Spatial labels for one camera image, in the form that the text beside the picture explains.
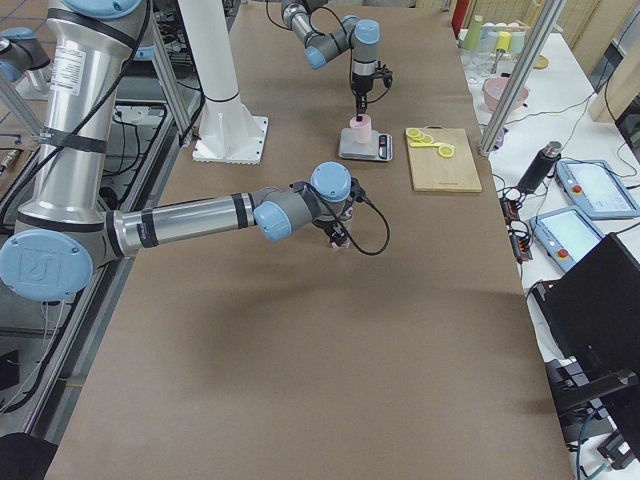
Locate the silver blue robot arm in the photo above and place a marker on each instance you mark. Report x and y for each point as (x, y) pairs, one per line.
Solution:
(360, 37)
(60, 236)

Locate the grey kitchen scale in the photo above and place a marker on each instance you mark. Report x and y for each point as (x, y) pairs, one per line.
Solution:
(378, 149)

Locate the lemon slice beside knife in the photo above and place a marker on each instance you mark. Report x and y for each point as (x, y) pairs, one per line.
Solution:
(446, 150)

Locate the pink plastic cup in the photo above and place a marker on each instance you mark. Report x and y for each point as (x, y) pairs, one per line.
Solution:
(361, 128)

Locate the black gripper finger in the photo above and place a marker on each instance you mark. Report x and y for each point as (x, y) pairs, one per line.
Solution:
(334, 238)
(361, 104)
(344, 238)

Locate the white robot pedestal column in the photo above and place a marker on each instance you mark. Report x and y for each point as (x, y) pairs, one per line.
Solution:
(227, 132)

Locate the upper blue teach pendant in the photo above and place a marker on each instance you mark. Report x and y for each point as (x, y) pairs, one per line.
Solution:
(596, 190)

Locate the yellow plastic knife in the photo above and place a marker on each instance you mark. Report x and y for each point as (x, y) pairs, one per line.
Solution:
(430, 145)

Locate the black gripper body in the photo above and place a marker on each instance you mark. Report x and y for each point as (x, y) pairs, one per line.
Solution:
(360, 84)
(330, 228)

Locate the yellow cup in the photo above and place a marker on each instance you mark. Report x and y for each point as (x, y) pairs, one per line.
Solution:
(503, 41)

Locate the green bottle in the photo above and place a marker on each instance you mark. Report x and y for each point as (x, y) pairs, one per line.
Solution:
(472, 38)

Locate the blue teach pendant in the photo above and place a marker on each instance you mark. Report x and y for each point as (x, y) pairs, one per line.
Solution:
(566, 234)
(596, 190)

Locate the lower blue teach pendant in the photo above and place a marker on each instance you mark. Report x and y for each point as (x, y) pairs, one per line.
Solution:
(566, 234)

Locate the wooden cutting board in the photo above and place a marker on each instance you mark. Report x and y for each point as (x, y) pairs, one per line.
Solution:
(432, 173)

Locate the black power strip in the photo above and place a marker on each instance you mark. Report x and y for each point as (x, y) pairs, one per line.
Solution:
(518, 231)

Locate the black bottle steel cap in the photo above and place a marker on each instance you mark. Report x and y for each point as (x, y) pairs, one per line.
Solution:
(540, 166)

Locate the aluminium frame post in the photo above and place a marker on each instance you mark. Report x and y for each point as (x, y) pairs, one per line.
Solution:
(539, 33)

